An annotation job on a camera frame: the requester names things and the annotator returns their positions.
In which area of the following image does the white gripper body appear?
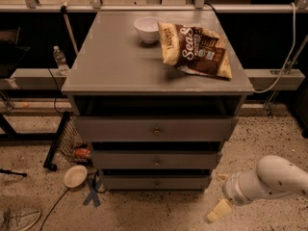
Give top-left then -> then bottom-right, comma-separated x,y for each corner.
222,172 -> 251,206

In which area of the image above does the grey bottom drawer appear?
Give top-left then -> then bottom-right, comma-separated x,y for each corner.
102,176 -> 211,190

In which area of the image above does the grey drawer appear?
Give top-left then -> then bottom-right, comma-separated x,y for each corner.
75,116 -> 238,142
90,151 -> 222,169
102,176 -> 211,190

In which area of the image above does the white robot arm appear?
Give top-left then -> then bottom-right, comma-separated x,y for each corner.
205,155 -> 308,223

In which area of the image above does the grey drawer cabinet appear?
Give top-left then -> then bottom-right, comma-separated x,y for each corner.
62,11 -> 253,179

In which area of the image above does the grey middle drawer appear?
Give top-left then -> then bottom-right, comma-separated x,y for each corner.
90,151 -> 222,169

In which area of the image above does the grey top drawer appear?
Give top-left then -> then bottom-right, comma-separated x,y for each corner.
75,116 -> 238,142

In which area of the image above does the brown yellow chip bag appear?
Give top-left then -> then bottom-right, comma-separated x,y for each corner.
158,22 -> 232,79

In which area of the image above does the orange can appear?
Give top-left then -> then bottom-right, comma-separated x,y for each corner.
74,148 -> 90,159

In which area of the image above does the small cream plate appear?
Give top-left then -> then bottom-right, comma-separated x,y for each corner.
64,165 -> 88,189

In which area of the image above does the white ceramic bowl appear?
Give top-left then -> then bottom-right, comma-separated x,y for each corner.
134,16 -> 165,43

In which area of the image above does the black metal bar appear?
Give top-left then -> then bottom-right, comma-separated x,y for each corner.
43,112 -> 69,171

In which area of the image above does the clear plastic water bottle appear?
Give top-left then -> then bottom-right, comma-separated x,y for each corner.
53,46 -> 69,76

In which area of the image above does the grey sneaker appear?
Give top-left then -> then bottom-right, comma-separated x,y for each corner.
0,208 -> 41,231

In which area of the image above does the black rod on floor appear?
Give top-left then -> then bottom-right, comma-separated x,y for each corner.
0,168 -> 27,177

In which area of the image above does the white cable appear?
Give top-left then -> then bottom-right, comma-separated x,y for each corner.
253,2 -> 297,94

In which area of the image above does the black floor cable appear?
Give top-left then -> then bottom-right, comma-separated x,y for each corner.
38,187 -> 71,231

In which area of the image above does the wire mesh basket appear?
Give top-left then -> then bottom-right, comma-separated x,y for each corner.
58,117 -> 90,164

